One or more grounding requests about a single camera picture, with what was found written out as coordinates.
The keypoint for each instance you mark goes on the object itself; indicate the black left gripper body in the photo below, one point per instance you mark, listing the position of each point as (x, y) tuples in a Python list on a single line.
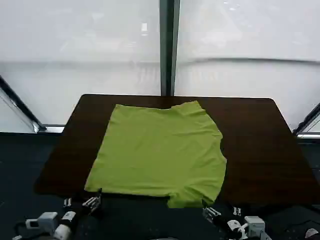
[(78, 208)]

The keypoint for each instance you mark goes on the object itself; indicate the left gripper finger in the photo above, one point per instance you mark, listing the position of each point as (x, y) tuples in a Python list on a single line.
[(92, 201), (67, 202)]

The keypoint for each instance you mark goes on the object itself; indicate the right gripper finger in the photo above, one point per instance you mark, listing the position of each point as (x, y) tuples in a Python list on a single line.
[(211, 212), (236, 211)]

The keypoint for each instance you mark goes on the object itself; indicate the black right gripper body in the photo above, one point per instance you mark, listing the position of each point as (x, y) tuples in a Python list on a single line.
[(228, 216)]

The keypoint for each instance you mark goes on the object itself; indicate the lime green t-shirt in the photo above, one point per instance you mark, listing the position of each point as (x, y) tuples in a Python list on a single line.
[(155, 155)]

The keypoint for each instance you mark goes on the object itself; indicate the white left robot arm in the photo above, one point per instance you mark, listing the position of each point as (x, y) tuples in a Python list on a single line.
[(47, 222)]

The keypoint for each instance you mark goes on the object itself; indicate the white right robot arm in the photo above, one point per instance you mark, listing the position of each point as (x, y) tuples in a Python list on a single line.
[(252, 226)]

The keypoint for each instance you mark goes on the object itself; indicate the grey slanted window frame bar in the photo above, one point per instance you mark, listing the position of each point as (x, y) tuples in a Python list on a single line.
[(308, 120), (21, 105)]

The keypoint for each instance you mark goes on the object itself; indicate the grey upright window post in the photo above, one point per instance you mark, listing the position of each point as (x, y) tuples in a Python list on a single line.
[(169, 47)]

